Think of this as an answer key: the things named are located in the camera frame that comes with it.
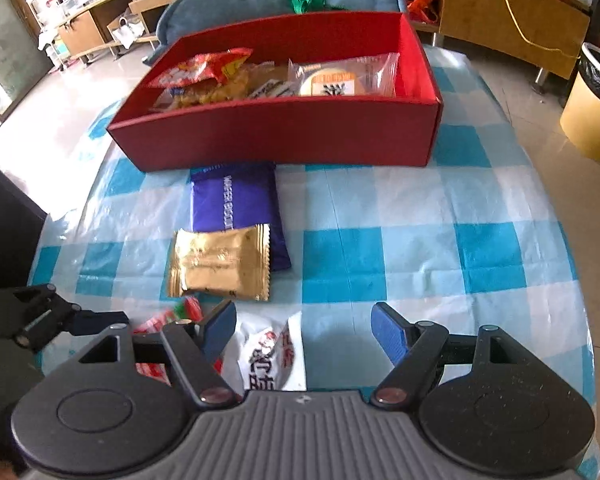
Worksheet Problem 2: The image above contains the round bun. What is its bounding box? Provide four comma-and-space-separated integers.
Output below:
288, 53, 400, 96

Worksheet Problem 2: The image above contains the red white candy packet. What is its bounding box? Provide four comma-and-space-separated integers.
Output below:
133, 297, 236, 394

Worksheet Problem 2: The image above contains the rolled blue cushion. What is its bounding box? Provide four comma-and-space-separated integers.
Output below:
143, 0, 407, 66

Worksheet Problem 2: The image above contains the blue checkered tablecloth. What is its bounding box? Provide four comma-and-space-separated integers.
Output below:
26, 44, 600, 480

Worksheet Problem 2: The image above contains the yellow cable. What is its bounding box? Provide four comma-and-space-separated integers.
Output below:
469, 0, 581, 59

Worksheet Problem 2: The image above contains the gold snack packet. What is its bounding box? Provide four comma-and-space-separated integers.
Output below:
166, 224, 271, 301

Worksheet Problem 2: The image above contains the white duck gizzard packet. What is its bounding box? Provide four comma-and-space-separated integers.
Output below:
221, 312, 306, 396

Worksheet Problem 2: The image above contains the yellow trash bin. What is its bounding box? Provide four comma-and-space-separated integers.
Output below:
559, 42, 600, 160

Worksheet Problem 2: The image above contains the yellow waffle snack packet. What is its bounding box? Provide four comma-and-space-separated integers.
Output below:
151, 62, 276, 111

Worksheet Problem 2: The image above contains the white green kaprons packet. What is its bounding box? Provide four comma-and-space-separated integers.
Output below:
248, 79, 299, 100

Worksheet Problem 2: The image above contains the red cardboard box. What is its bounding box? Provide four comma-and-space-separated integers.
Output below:
107, 11, 443, 172

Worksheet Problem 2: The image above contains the red orange snack packet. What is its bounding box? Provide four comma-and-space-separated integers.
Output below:
148, 48, 252, 89

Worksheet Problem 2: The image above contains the purple wafer biscuit packet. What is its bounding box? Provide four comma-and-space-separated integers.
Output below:
189, 162, 291, 272

